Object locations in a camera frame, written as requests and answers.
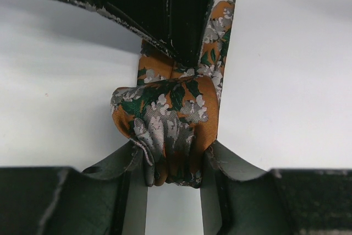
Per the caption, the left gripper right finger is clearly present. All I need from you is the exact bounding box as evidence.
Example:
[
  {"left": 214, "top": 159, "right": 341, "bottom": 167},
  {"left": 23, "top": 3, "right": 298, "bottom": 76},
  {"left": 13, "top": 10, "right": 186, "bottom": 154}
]
[{"left": 200, "top": 141, "right": 351, "bottom": 234}]

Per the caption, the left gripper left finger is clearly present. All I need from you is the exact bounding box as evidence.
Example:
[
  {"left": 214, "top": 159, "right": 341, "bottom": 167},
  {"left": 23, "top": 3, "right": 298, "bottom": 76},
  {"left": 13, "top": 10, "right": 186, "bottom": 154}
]
[{"left": 1, "top": 142, "right": 148, "bottom": 234}]

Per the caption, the orange grey patterned tie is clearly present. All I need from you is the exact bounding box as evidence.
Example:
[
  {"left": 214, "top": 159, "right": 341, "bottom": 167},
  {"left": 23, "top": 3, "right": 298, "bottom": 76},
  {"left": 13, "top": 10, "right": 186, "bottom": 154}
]
[{"left": 111, "top": 0, "right": 236, "bottom": 188}]

